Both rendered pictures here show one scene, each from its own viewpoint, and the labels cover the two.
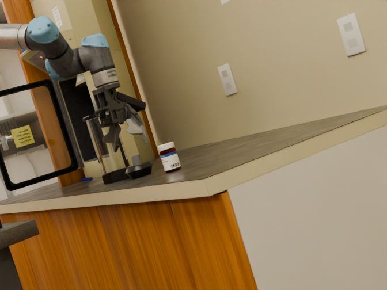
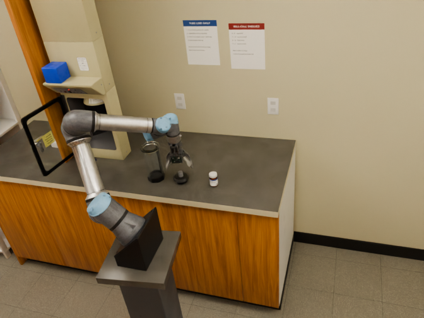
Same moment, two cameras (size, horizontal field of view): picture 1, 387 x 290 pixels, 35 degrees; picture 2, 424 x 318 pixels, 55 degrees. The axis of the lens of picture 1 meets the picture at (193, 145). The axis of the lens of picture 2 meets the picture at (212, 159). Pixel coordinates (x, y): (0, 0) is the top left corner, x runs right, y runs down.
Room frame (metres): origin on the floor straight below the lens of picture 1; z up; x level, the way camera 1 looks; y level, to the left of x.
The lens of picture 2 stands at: (0.22, 1.16, 2.36)
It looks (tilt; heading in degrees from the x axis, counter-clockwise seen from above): 34 degrees down; 323
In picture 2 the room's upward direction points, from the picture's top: 6 degrees counter-clockwise
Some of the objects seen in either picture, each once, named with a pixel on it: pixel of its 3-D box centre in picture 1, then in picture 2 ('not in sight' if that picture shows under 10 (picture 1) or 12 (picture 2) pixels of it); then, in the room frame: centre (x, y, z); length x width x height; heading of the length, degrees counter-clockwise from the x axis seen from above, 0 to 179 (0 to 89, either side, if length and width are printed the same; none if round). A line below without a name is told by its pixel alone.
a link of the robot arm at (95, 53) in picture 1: (97, 54); (171, 125); (1.83, 0.20, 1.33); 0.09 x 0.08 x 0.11; 83
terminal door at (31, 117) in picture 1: (29, 134); (52, 136); (2.50, 0.63, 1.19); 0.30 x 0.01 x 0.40; 113
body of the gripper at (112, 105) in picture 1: (112, 105); (175, 151); (1.83, 0.20, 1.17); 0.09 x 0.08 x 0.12; 137
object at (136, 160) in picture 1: (138, 166); (180, 176); (1.85, 0.18, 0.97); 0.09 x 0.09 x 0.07
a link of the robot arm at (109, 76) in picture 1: (106, 79); (174, 137); (1.83, 0.19, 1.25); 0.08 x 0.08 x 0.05
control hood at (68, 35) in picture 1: (48, 54); (74, 88); (2.41, 0.44, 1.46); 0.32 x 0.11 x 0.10; 32
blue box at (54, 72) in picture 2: not in sight; (56, 72); (2.48, 0.49, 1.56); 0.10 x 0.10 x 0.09; 32
